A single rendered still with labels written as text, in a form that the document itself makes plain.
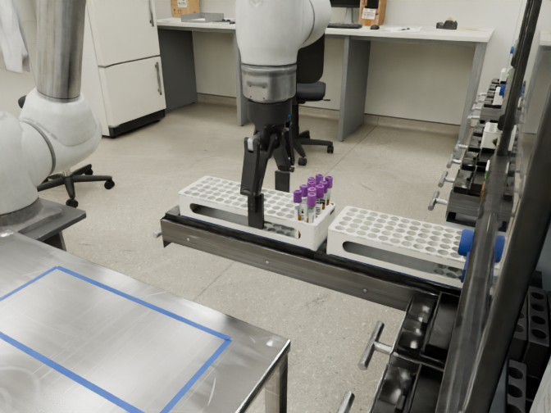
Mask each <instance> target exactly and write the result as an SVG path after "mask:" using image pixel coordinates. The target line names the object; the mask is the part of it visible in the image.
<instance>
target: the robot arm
mask: <svg viewBox="0 0 551 413"><path fill-rule="evenodd" d="M85 8H86V0H37V87H36V88H34V89H33V90H32V91H31V92H29V93H28V94H27V96H26V98H25V104H24V106H23V108H22V111H21V113H20V116H19V120H18V119H17V118H15V117H14V116H13V115H11V114H9V113H8V112H6V111H0V233H1V232H3V231H5V230H8V229H10V230H13V231H15V232H17V233H19V234H25V233H27V232H29V231H31V230H32V229H35V228H37V227H39V226H40V225H43V224H45V223H47V222H49V221H50V220H55V219H57V218H59V217H61V216H63V213H62V209H60V208H56V207H50V206H45V205H43V204H42V203H41V201H40V198H39V195H38V190H37V186H39V185H40V184H41V183H42V182H43V181H44V180H45V179H46V178H47V177H48V176H50V175H55V174H57V173H59V172H62V171H64V170H67V169H69V168H71V167H72V166H75V165H77V164H78V163H80V162H82V161H83V160H85V159H86V158H88V157H89V156H90V155H91V154H92V153H93V152H94V151H95V150H96V149H97V147H98V145H99V144H100V141H101V139H102V126H101V123H100V120H99V118H98V117H97V116H96V114H95V113H94V112H93V111H92V110H91V106H90V103H89V101H88V99H87V98H86V97H85V96H84V95H83V94H82V92H80V87H81V74H82V61H83V47H84V22H85ZM330 19H331V5H330V0H235V28H236V37H237V44H238V46H239V50H240V55H241V61H242V65H241V70H242V81H243V95H244V96H245V97H246V98H248V99H247V105H248V120H249V121H251V122H253V124H254V125H255V127H254V132H253V136H252V137H251V138H248V137H245V138H244V163H243V170H242V177H241V185H240V194H241V195H244V196H248V226H250V227H253V228H257V229H264V193H261V190H262V184H263V180H264V176H265V173H266V166H267V162H268V160H269V159H270V158H271V157H272V154H273V157H274V159H275V163H276V165H277V168H278V170H276V171H275V190H277V191H281V192H285V193H290V172H292V173H294V169H295V168H294V167H292V166H294V164H295V158H294V145H293V138H292V120H291V119H290V118H291V97H293V96H294V95H295V93H296V70H297V65H296V61H297V54H298V50H299V49H300V48H304V47H306V46H308V45H310V44H312V43H314V42H316V41H317V40H318V39H319V38H320V37H321V36H322V35H323V34H324V32H325V31H326V28H327V26H328V24H329V23H330ZM260 151H261V152H260ZM264 152H266V153H264ZM289 157H290V159H289Z"/></svg>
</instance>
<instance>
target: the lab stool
mask: <svg viewBox="0 0 551 413"><path fill-rule="evenodd" d="M26 96H27V95H25V96H22V97H21V98H19V99H18V105H19V107H20V108H21V109H22V108H23V106H24V104H25V98H26ZM91 168H92V165H91V164H87V165H85V166H82V167H80V168H79V169H77V170H74V171H73V172H71V168H69V169H67V170H64V171H62V174H58V173H57V174H55V175H50V176H48V177H47V178H46V179H45V180H44V181H43V182H42V183H41V184H40V185H39V186H37V190H38V192H40V191H43V190H46V189H49V188H54V187H57V186H60V185H63V184H64V185H65V186H66V191H67V193H68V196H69V198H70V199H68V200H67V201H66V205H67V206H69V207H74V208H76V207H77V206H78V205H79V203H78V202H77V201H76V200H75V199H74V198H75V186H74V183H80V182H93V181H106V182H105V184H104V187H105V189H111V188H112V187H113V186H114V185H115V183H114V181H113V180H112V176H110V175H93V170H92V169H91ZM83 173H84V174H85V175H83ZM48 179H52V180H51V181H48Z"/></svg>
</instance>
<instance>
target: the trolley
mask: <svg viewBox="0 0 551 413"><path fill-rule="evenodd" d="M290 346H291V341H290V339H288V338H285V337H283V336H280V335H279V334H274V333H272V332H270V331H268V330H265V329H262V328H260V327H257V326H255V325H253V324H249V323H247V322H245V321H242V320H239V319H237V318H234V317H232V316H230V315H227V314H224V313H222V312H219V311H216V310H213V309H212V308H209V307H207V306H204V305H201V304H199V303H196V302H193V301H190V300H189V299H186V298H184V297H181V296H178V295H176V294H174V293H170V292H167V291H166V290H163V289H161V288H158V287H155V286H152V285H151V284H147V283H145V282H143V281H140V280H138V279H135V278H132V277H129V276H128V275H124V274H122V273H120V272H117V271H115V270H111V269H109V268H107V267H105V266H102V265H99V264H97V263H94V262H92V261H88V260H86V259H84V258H82V257H79V256H76V255H74V254H71V253H69V252H65V251H63V250H61V249H59V248H56V247H53V246H51V245H48V244H46V243H42V242H40V241H38V240H36V239H33V238H30V237H27V236H25V235H23V234H19V233H17V232H15V231H13V230H10V229H8V230H5V231H3V232H1V233H0V413H246V412H247V411H248V409H249V408H250V406H251V405H252V404H253V402H254V401H255V400H256V398H257V396H258V395H259V394H260V392H261V391H262V390H263V389H264V387H265V413H287V388H288V353H289V351H290Z"/></svg>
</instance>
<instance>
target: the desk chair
mask: <svg viewBox="0 0 551 413"><path fill-rule="evenodd" d="M324 50H325V32H324V34H323V35H322V36H321V37H320V38H319V39H318V40H317V41H316V42H314V43H312V44H310V45H308V46H306V47H304V48H300V49H299V50H298V54H297V61H296V65H297V70H296V93H295V95H294V96H293V97H291V105H292V111H291V120H292V138H293V145H294V149H295V150H296V151H297V153H298V154H299V155H300V156H301V157H300V158H299V159H298V164H299V165H300V166H305V165H306V164H307V158H304V157H305V156H306V153H305V151H304V150H303V147H302V145H321V146H327V153H330V152H331V153H333V152H334V146H333V142H331V141H326V140H320V139H312V138H310V135H309V134H310V131H309V130H305V131H303V132H302V133H299V125H298V104H304V103H305V102H318V101H321V100H323V101H330V99H323V97H324V96H325V94H326V83H324V82H321V81H318V80H320V78H321V77H322V75H323V68H324ZM301 144H302V145H301Z"/></svg>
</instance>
